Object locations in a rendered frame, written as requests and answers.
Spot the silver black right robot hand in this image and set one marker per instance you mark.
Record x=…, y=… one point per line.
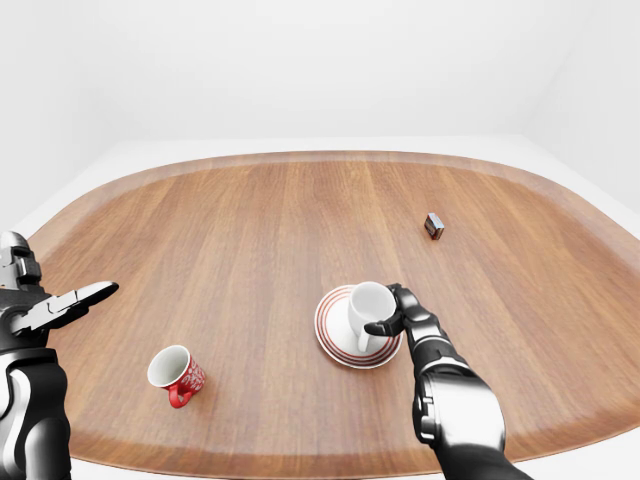
x=460, y=405

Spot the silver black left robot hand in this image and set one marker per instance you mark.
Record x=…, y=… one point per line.
x=30, y=310

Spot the white mug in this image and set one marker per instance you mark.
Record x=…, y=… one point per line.
x=367, y=306

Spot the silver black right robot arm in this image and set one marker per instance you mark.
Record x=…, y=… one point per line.
x=475, y=465

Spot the white plate with red rings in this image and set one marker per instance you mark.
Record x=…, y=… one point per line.
x=332, y=325

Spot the red patterned mug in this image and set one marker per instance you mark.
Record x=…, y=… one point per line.
x=187, y=375

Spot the small dark printed box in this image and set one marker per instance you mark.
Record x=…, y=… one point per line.
x=434, y=226

